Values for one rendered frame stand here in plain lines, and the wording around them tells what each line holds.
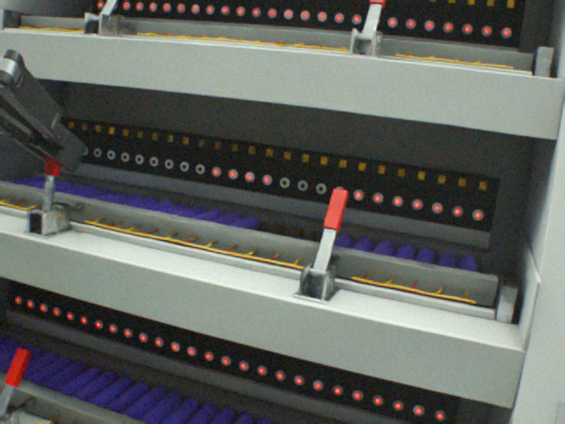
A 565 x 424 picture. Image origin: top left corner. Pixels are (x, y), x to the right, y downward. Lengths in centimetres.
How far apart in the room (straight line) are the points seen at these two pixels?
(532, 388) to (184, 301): 27
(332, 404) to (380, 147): 28
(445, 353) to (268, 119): 38
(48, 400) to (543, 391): 45
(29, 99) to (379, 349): 32
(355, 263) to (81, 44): 33
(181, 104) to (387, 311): 41
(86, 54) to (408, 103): 31
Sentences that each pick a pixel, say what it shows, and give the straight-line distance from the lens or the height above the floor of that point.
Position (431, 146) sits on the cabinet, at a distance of 66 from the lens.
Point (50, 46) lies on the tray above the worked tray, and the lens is 63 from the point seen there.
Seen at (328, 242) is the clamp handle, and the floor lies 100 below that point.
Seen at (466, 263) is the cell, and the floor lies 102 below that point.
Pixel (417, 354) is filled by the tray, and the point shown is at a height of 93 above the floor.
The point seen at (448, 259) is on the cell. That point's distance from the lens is 55.
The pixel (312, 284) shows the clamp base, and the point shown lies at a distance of 48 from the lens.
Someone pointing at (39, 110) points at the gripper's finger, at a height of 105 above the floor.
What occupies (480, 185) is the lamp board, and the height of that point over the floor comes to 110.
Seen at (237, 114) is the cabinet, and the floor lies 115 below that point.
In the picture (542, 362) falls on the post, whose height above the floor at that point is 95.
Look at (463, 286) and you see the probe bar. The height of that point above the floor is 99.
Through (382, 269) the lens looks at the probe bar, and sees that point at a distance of 50.
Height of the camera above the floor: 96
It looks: 8 degrees up
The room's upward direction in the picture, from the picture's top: 13 degrees clockwise
